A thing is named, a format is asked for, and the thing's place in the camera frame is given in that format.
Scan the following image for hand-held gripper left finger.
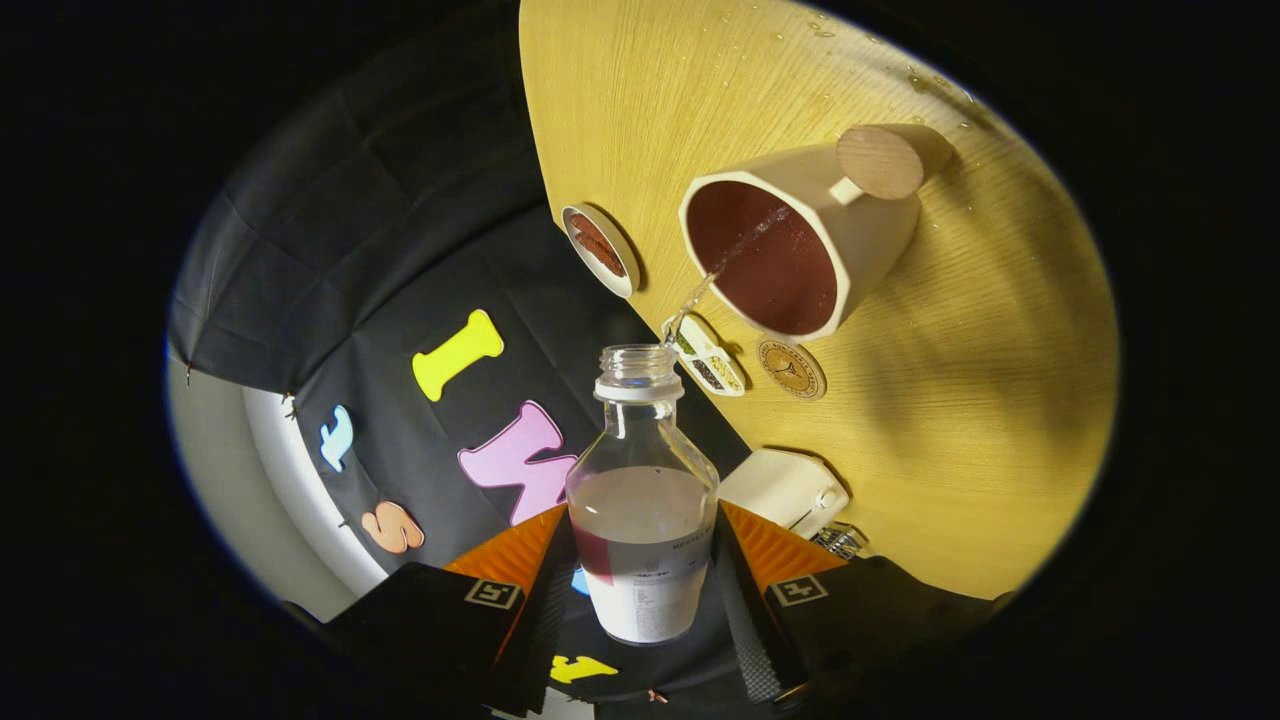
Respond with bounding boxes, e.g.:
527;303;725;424
290;503;579;717

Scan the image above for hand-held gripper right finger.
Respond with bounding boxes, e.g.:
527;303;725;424
708;503;1011;713

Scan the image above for clear juice bottle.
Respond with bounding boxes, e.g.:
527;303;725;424
565;344;721;646

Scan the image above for round wooden coaster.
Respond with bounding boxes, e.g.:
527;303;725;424
756;337;828;402

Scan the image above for cream cup with wooden handle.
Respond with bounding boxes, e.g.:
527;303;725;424
678;122;956;346

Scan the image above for white toaster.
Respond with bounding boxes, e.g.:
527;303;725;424
716;448;851;541

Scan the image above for white divided dish of beans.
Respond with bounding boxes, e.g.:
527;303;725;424
662;313;748;398

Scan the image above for white plate of red food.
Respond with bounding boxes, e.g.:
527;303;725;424
560;203;642;300

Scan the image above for black backdrop cloth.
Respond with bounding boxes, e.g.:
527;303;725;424
168;20;761;717

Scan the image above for wooden table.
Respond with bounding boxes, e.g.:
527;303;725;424
518;0;1121;601

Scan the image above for wire mesh basket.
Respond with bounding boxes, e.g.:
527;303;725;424
812;522;869;561

